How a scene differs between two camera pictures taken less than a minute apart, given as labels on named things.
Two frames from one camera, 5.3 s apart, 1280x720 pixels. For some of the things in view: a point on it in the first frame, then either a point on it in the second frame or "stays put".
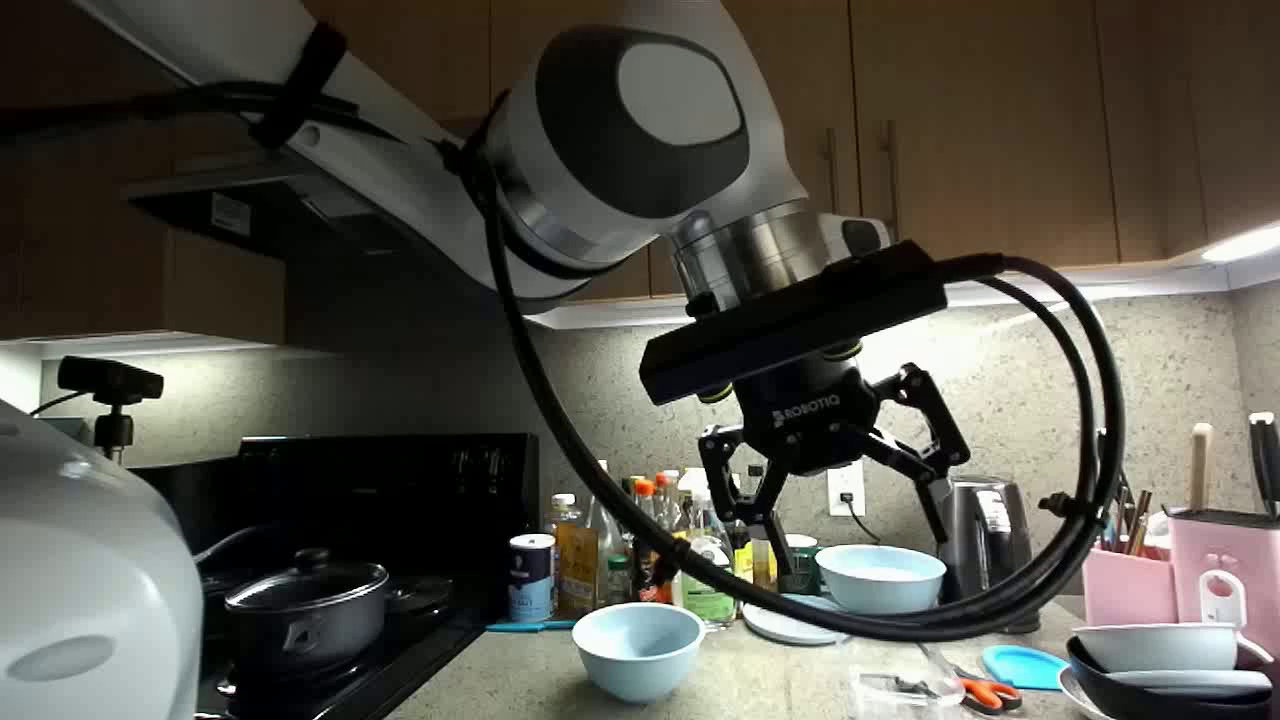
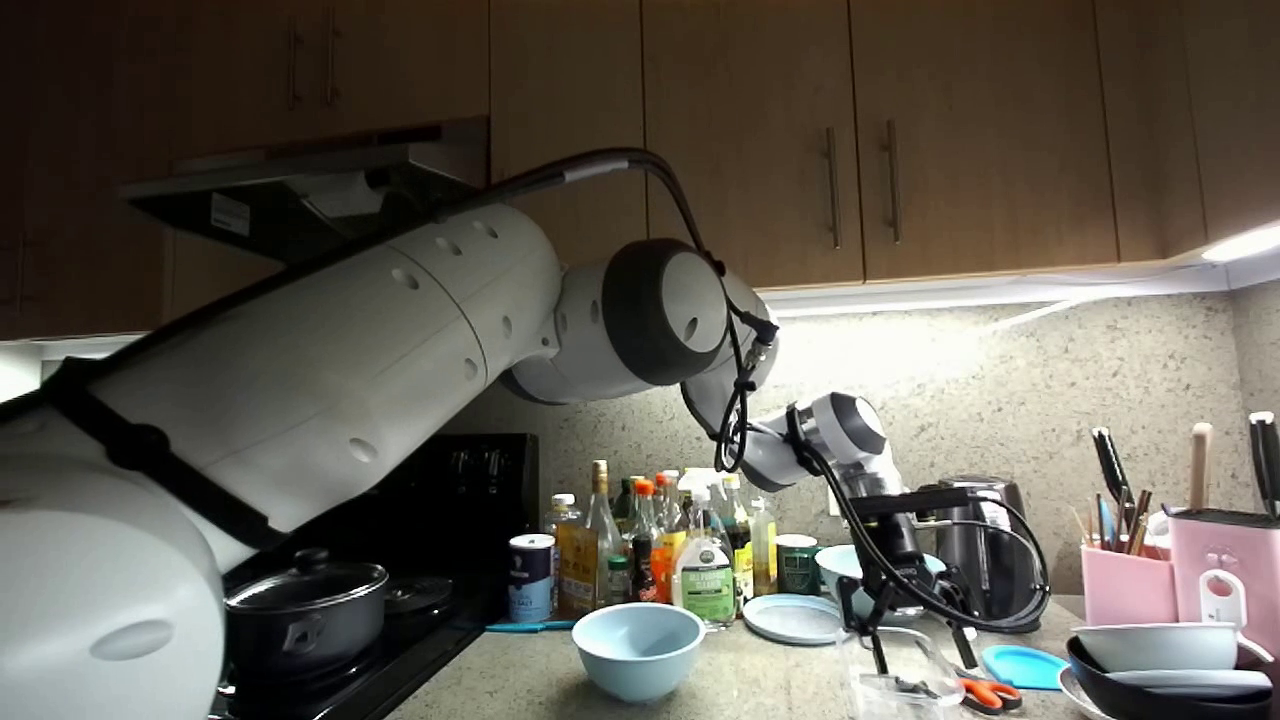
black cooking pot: x=309 y=619 stays put
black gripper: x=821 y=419 -> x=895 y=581
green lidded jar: x=802 y=564 stays put
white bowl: x=784 y=628 stays put
